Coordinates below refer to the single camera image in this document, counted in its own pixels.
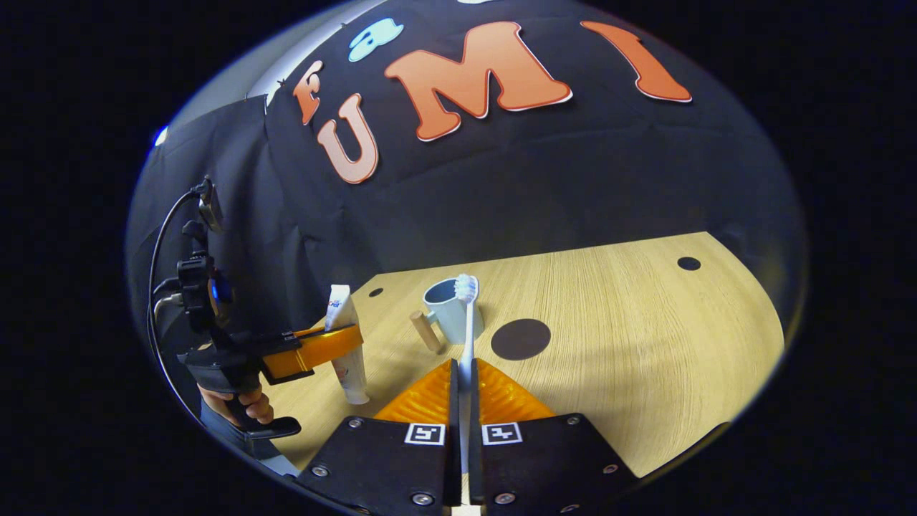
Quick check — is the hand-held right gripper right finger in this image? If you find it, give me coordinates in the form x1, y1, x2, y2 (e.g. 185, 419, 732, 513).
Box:
469, 358, 642, 516

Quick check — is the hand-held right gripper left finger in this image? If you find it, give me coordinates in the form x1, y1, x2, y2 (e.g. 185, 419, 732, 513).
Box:
295, 358, 464, 516

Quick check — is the white toothpaste tube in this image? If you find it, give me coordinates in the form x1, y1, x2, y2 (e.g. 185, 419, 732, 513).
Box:
325, 285, 370, 406

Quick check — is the dark round coaster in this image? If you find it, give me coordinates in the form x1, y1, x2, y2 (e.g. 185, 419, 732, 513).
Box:
491, 319, 552, 360

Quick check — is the blue cup with wooden handle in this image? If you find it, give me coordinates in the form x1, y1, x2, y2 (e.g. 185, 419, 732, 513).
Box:
410, 276, 485, 355

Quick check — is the white toothbrush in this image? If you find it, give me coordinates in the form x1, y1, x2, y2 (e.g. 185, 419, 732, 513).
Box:
453, 274, 480, 516

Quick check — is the black backdrop cloth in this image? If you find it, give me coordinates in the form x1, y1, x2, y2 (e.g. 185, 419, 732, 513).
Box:
128, 0, 807, 338

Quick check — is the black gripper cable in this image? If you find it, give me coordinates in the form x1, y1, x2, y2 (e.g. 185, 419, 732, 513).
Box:
146, 188, 210, 424

